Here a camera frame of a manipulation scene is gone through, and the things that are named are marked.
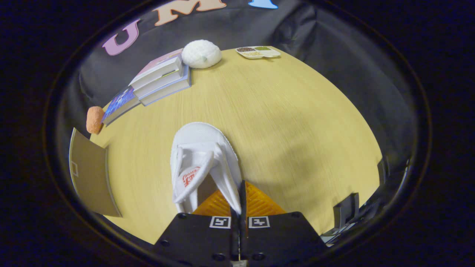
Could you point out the divided tray with grains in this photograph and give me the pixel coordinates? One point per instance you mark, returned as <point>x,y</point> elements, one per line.
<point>259,53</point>

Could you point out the white cover book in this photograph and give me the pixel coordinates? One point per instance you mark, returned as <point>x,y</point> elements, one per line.
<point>163,84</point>

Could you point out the brown cardboard storage box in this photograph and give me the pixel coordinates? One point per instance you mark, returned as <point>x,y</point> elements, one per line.
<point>92,178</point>

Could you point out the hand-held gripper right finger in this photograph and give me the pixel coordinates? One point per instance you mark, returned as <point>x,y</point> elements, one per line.
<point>244,237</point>

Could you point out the pale blue cover book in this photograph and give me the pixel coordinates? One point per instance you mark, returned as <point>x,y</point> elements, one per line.
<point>167,92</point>

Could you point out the dark blue cover book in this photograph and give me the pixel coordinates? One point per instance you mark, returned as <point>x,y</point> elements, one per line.
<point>120,102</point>

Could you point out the orange sponge ball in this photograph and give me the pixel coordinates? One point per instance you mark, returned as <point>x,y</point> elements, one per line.
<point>95,119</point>

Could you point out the black frame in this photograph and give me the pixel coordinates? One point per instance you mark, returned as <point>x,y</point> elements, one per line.
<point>345,211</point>

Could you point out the white fluffy ball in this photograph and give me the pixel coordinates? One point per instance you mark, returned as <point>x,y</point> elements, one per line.
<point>202,53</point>

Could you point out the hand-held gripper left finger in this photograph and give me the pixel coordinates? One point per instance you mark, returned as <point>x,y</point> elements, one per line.
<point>233,241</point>

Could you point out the pink cover book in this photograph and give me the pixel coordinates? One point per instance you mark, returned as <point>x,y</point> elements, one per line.
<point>159,72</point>

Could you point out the white canvas shoe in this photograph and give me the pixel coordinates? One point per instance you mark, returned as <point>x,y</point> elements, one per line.
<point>202,135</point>

